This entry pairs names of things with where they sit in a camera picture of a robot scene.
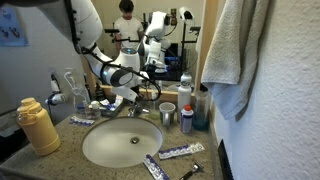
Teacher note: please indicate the black comb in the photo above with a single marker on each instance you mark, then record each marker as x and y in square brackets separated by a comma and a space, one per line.
[225, 163]

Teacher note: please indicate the chrome tap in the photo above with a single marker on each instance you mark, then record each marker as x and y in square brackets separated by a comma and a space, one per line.
[133, 112]

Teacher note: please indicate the long contact lens blister strip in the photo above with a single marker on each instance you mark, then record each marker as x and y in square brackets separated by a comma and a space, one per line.
[155, 166]
[181, 150]

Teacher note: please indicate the black robot cart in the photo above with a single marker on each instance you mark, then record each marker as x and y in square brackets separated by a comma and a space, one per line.
[8, 143]

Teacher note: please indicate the grey hanging towel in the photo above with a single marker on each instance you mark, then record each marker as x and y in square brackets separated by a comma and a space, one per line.
[233, 56]

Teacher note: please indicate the yellow water bottle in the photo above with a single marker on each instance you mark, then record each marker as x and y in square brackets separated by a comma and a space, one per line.
[38, 130]

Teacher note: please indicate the metal sink drain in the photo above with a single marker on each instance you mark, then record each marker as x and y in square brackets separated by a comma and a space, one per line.
[134, 140]

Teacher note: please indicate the white hair dryer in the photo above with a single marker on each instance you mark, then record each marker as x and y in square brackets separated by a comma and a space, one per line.
[56, 98]

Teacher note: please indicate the clear soap dispenser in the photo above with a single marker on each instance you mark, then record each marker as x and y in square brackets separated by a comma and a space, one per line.
[154, 109]

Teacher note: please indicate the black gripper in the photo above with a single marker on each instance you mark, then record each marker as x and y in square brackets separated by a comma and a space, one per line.
[140, 93]

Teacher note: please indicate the white spray bottle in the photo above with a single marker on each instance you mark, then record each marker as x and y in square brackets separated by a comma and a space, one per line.
[184, 95]

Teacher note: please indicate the blue white shaving can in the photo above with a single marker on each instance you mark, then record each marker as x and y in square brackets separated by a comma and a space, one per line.
[186, 120]

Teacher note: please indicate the white toothpaste tube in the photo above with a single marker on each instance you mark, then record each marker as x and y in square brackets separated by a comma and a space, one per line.
[118, 101]

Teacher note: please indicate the small round jar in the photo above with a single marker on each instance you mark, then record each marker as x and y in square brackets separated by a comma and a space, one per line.
[94, 109]

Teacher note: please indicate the white oval sink basin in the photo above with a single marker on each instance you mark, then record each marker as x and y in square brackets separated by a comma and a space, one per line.
[113, 146]

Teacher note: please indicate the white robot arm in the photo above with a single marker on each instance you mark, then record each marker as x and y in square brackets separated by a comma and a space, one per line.
[86, 20]

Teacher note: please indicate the blue wall poster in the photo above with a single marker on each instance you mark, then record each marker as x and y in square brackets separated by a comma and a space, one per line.
[11, 28]

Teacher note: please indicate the wood framed mirror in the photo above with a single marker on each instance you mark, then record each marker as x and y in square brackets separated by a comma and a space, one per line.
[176, 36]

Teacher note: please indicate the short contact lens blister pack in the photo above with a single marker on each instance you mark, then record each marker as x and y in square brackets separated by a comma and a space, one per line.
[81, 121]

